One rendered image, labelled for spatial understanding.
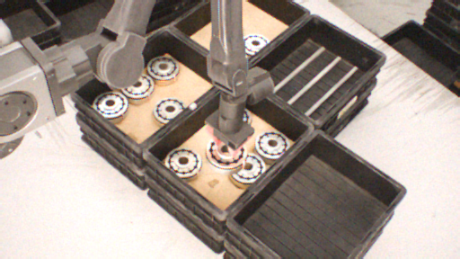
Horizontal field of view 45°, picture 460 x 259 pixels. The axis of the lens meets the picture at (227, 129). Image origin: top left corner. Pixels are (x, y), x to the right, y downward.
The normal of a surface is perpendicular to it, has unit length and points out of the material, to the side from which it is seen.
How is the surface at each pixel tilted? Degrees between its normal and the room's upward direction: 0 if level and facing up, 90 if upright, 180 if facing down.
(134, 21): 59
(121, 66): 70
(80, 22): 0
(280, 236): 0
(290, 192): 0
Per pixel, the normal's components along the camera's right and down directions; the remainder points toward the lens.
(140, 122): 0.07, -0.62
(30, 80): 0.63, 0.63
